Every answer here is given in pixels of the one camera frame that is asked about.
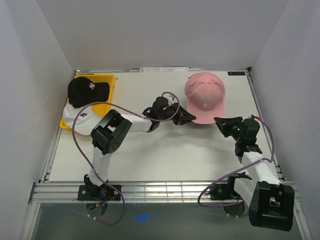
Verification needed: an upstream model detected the black cap white logo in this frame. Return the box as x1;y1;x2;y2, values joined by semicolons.
67;76;110;108

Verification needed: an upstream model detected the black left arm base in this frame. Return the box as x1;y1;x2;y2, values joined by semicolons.
76;184;121;217

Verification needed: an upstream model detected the pink cap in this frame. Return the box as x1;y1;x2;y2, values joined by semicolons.
184;72;226;125

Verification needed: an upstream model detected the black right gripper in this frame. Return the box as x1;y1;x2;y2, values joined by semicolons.
215;116;244;143

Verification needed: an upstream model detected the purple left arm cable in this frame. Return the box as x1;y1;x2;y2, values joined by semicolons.
71;91;181;226

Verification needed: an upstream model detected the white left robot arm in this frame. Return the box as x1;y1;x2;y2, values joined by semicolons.
84;95;196;200

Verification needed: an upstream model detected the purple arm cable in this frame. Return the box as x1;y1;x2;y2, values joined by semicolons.
197;117;276;218
71;91;181;226

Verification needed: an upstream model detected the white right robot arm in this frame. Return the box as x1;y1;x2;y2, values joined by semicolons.
214;115;295;232

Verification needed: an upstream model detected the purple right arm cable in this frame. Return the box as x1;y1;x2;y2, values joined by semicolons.
197;117;276;218

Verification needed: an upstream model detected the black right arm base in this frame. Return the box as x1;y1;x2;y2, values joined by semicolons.
205;173;251;218

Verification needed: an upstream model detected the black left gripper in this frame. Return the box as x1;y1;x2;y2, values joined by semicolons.
157;102;195;126

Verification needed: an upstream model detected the aluminium rail frame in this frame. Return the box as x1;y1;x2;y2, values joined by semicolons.
22;181;312;240

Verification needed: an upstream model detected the white paper label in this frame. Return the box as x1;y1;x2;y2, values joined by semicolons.
139;66;189;73

